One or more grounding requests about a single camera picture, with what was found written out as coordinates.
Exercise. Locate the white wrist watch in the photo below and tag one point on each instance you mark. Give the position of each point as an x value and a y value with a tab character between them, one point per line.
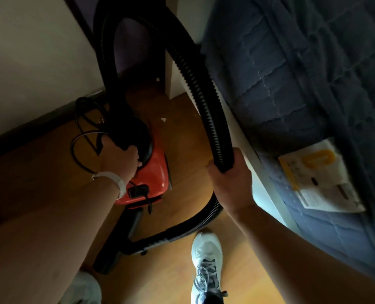
114	180

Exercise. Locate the white bed frame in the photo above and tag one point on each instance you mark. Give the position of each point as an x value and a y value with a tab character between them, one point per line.
178	82

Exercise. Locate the white yellow mattress label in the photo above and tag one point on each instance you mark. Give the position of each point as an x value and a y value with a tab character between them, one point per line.
320	180

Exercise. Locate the dark blue quilted mattress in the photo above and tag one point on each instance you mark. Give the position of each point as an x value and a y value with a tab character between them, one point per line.
301	75

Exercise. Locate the person's right forearm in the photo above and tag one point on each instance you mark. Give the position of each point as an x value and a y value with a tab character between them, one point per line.
301	262

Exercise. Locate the white sneaker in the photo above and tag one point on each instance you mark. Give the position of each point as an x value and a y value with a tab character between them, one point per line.
83	289
206	256

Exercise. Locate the person's right hand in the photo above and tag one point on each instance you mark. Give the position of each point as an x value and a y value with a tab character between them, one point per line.
233	186

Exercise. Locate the person's left forearm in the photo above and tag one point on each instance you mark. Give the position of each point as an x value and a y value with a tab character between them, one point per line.
41	243

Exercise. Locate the person's left hand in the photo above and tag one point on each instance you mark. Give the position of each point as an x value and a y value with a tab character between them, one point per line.
119	161

